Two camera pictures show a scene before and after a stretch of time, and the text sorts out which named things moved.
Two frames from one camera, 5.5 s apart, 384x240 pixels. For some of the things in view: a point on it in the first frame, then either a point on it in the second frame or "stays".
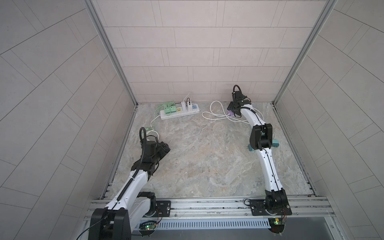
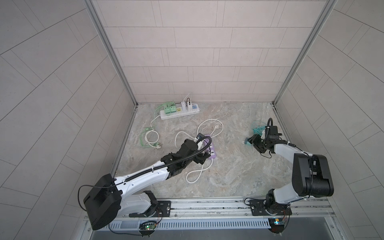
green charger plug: x=167 y=109 stays
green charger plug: x=173 y=108 stays
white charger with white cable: x=183 y=104 stays
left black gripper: x=162 y=152 to x=199 y=155
